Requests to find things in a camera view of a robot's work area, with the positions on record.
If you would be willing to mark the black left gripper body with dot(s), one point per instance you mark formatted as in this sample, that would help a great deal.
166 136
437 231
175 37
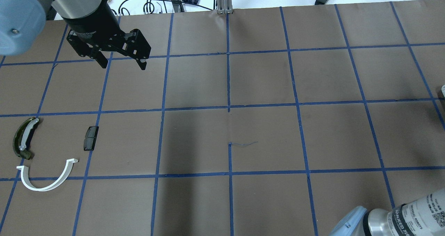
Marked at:
93 28

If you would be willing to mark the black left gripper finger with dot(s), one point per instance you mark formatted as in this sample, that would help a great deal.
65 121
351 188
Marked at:
142 63
101 59

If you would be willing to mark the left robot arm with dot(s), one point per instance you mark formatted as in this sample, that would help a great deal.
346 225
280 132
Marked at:
21 21

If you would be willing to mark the dark grey brake pad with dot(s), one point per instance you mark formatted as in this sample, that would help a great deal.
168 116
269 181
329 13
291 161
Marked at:
90 138

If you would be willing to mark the green curved brake shoe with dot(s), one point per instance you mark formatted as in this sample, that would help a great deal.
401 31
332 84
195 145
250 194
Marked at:
22 137

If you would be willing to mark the white curved plastic part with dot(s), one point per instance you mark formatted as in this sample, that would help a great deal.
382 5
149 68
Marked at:
56 182

